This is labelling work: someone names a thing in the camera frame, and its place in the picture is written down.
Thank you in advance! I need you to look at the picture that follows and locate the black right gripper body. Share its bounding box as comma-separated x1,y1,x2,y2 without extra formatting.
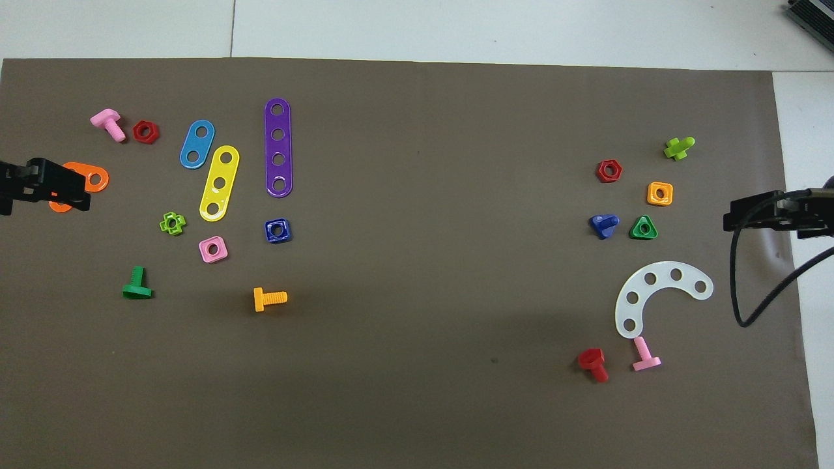
781,189,834,239

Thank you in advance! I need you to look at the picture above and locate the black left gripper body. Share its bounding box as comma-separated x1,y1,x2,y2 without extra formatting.
0,158,40,216

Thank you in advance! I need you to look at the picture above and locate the blue triangle-head plastic screw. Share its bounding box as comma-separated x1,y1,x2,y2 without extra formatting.
588,213,620,240

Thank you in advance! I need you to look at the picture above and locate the blue square plastic nut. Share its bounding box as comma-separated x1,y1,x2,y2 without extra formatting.
264,218,293,245

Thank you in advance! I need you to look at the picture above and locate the pink plastic screw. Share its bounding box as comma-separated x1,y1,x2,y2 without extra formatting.
90,108,127,143
631,335,663,373

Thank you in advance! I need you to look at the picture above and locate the lime cross-head plastic screw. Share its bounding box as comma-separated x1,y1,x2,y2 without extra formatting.
663,136,696,162

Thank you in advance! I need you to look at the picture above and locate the green plastic screw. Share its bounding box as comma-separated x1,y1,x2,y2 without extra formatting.
122,266,153,300

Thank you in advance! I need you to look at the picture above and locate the pink square plastic nut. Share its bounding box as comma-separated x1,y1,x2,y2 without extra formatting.
199,236,229,264

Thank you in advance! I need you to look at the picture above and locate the red hex-head plastic screw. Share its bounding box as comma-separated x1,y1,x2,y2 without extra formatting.
577,348,610,384

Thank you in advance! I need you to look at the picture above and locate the orange plastic screw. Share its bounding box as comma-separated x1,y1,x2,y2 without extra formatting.
253,287,288,313

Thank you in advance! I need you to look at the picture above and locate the orange three-hole heart plate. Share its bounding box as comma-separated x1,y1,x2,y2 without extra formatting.
49,162,110,214

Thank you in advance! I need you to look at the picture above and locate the white curved five-hole plate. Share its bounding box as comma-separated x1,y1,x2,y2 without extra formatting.
614,261,715,340

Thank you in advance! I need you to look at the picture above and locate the blue two-hole plastic strip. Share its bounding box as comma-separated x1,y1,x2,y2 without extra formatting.
180,119,216,170

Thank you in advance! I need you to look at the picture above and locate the yellow three-hole plastic strip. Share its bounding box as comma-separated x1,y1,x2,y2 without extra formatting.
199,145,240,223

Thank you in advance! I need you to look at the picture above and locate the grey ribbed electronic device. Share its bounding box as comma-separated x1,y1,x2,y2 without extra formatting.
784,0,834,36

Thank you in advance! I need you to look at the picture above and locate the purple four-hole plastic strip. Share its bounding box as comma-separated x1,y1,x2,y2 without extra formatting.
264,98,294,198

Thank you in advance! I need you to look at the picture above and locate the brown table mat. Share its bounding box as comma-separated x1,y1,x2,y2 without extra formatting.
0,57,820,469

